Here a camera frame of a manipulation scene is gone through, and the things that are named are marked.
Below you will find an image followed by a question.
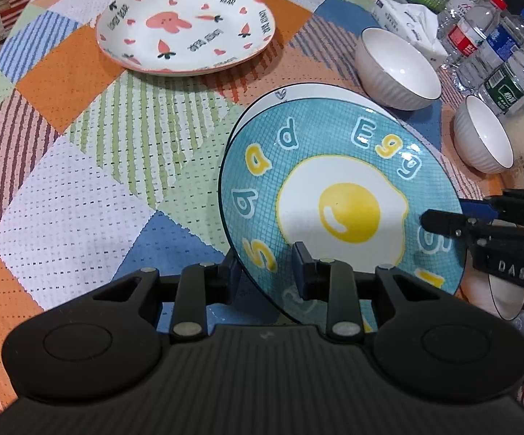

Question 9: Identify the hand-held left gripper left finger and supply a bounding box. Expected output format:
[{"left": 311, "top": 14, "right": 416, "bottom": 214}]
[{"left": 92, "top": 247, "right": 244, "bottom": 344}]

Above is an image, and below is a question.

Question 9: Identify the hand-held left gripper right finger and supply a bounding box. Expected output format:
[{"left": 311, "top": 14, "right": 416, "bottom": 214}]
[{"left": 291, "top": 241, "right": 444, "bottom": 344}]

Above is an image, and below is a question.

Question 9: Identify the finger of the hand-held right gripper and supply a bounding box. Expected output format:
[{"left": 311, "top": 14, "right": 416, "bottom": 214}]
[
  {"left": 460, "top": 189, "right": 524, "bottom": 231},
  {"left": 420, "top": 208, "right": 487, "bottom": 250}
]

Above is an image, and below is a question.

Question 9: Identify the white ribbed bowl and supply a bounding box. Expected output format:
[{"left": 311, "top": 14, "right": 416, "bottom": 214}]
[
  {"left": 453, "top": 95, "right": 515, "bottom": 174},
  {"left": 355, "top": 27, "right": 442, "bottom": 112},
  {"left": 463, "top": 272, "right": 524, "bottom": 321}
]

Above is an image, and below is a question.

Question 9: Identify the blue fried egg plate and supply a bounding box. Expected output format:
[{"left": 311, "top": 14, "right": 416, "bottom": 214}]
[{"left": 219, "top": 97, "right": 464, "bottom": 324}]

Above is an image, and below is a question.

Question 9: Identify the white black-rimmed plate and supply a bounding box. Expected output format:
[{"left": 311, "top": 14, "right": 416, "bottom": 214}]
[{"left": 230, "top": 82, "right": 430, "bottom": 146}]

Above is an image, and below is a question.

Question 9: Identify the white pink rabbit plate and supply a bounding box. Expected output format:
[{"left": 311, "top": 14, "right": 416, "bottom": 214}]
[{"left": 96, "top": 0, "right": 276, "bottom": 77}]

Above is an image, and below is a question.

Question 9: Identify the green label water bottle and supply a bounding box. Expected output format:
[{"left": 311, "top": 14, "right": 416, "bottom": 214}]
[{"left": 478, "top": 34, "right": 524, "bottom": 116}]

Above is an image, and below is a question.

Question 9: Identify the patchwork tablecloth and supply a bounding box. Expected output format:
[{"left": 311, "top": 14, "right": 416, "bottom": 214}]
[{"left": 0, "top": 0, "right": 516, "bottom": 418}]

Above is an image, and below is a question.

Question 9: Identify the blue label water bottle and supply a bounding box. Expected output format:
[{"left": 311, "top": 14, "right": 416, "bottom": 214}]
[{"left": 457, "top": 8, "right": 524, "bottom": 91}]

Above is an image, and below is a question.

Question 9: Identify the red label water bottle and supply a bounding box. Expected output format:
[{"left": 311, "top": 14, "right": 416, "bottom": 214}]
[{"left": 438, "top": 0, "right": 508, "bottom": 68}]

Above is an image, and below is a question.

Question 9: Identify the white tissue pack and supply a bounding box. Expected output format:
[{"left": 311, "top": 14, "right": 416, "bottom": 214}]
[{"left": 373, "top": 0, "right": 448, "bottom": 66}]

